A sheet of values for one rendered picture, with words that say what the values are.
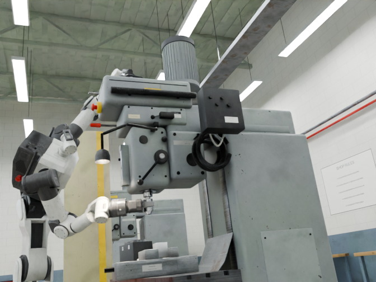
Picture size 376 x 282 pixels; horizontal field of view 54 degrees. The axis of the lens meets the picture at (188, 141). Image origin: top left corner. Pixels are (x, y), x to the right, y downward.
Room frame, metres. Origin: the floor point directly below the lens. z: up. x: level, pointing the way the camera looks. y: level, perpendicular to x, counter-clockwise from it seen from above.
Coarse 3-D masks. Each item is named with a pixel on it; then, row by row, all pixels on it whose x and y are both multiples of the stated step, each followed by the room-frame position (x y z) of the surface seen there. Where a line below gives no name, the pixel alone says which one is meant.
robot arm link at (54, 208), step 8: (48, 200) 1.81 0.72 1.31; (56, 200) 1.83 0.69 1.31; (48, 208) 1.84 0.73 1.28; (56, 208) 1.85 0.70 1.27; (48, 216) 1.88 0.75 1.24; (56, 216) 1.87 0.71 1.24; (64, 216) 1.91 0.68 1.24; (56, 224) 1.89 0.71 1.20; (56, 232) 1.91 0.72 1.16; (64, 232) 1.90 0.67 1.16
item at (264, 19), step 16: (272, 0) 3.35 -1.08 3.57; (288, 0) 3.37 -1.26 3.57; (256, 16) 3.61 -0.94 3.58; (272, 16) 3.63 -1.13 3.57; (240, 32) 3.97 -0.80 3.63; (256, 32) 3.92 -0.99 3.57; (240, 48) 4.24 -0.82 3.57; (224, 64) 4.61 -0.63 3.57; (208, 80) 5.03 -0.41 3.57; (224, 80) 5.08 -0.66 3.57; (368, 96) 5.22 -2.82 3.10; (336, 112) 5.87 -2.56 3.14; (352, 112) 5.56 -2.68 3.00
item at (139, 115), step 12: (132, 108) 1.70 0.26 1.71; (144, 108) 1.72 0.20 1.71; (156, 108) 1.75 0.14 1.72; (168, 108) 1.77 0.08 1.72; (120, 120) 1.77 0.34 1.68; (132, 120) 1.70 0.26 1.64; (144, 120) 1.72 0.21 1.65; (156, 120) 1.74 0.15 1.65; (168, 120) 1.77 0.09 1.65; (180, 120) 1.79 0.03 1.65; (120, 132) 1.82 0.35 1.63
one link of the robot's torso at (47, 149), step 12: (36, 132) 1.91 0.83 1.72; (24, 144) 1.80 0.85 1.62; (36, 144) 1.85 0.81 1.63; (48, 144) 1.90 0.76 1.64; (60, 144) 1.95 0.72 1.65; (24, 156) 1.82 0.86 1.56; (36, 156) 1.81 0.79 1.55; (48, 156) 1.84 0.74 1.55; (60, 156) 1.90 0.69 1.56; (72, 156) 1.95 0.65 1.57; (12, 168) 1.87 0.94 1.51; (24, 168) 1.87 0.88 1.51; (36, 168) 1.83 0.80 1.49; (48, 168) 1.83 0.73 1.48; (60, 168) 1.85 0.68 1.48; (72, 168) 1.94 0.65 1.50; (12, 180) 1.92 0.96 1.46; (60, 180) 1.89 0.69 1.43; (24, 192) 1.98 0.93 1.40
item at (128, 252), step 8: (136, 240) 2.16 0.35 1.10; (144, 240) 2.19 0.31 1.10; (120, 248) 2.29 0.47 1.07; (128, 248) 2.18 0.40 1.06; (136, 248) 2.14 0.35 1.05; (144, 248) 2.16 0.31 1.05; (152, 248) 2.19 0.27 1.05; (120, 256) 2.30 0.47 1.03; (128, 256) 2.19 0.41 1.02; (136, 256) 2.13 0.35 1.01
